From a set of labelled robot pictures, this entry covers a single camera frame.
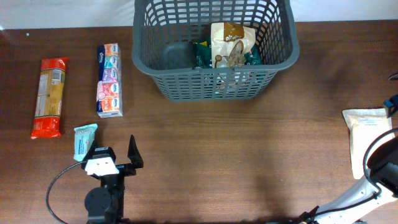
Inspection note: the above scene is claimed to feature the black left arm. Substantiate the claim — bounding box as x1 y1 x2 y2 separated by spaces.
81 135 144 224

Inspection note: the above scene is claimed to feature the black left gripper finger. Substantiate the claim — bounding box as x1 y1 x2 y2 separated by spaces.
127 135 144 169
83 140 98 162

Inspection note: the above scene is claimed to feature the red orange pasta package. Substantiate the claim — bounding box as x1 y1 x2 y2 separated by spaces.
30 57 69 139

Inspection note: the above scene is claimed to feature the beige kraft paper pouch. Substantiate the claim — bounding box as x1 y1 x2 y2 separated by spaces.
342 108 392 179

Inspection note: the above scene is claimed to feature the light teal wipes packet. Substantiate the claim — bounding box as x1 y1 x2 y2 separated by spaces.
73 124 98 162

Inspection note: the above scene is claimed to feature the colourful tissue pack bundle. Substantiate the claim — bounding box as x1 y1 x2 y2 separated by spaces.
96 43 123 118

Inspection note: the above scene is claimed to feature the green instant coffee bag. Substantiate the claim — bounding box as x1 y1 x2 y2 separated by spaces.
192 38 263 68

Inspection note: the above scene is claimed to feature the brown chocolate snack pouch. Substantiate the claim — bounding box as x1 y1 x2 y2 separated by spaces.
210 22 256 68

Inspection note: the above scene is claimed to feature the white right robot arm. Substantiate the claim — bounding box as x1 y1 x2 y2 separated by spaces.
297 95 397 223

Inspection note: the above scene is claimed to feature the grey plastic lattice basket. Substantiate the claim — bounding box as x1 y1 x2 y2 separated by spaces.
132 0 299 101

